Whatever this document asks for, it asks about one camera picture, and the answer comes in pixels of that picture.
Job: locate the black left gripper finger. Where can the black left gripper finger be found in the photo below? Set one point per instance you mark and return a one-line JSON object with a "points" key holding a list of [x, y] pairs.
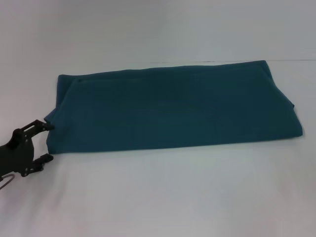
{"points": [[37, 126], [40, 163]]}

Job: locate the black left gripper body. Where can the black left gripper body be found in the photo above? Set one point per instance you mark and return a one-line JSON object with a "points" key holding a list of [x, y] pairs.
{"points": [[17, 155]]}

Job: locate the blue t-shirt with FREE print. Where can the blue t-shirt with FREE print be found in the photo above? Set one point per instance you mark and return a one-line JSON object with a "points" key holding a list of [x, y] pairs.
{"points": [[172, 111]]}

